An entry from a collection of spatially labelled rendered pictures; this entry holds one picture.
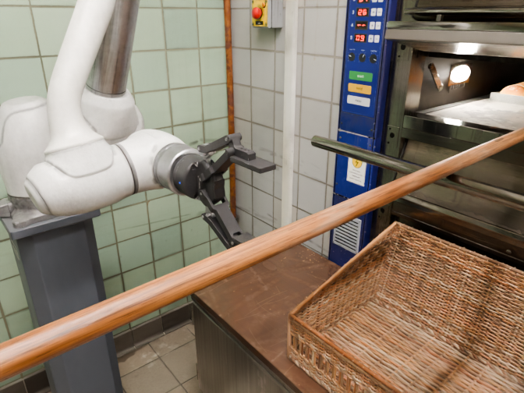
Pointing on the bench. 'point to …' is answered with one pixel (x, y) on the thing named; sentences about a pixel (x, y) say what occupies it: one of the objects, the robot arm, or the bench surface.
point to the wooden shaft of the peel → (220, 267)
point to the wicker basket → (295, 345)
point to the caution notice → (356, 171)
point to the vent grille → (348, 235)
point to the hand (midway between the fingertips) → (263, 210)
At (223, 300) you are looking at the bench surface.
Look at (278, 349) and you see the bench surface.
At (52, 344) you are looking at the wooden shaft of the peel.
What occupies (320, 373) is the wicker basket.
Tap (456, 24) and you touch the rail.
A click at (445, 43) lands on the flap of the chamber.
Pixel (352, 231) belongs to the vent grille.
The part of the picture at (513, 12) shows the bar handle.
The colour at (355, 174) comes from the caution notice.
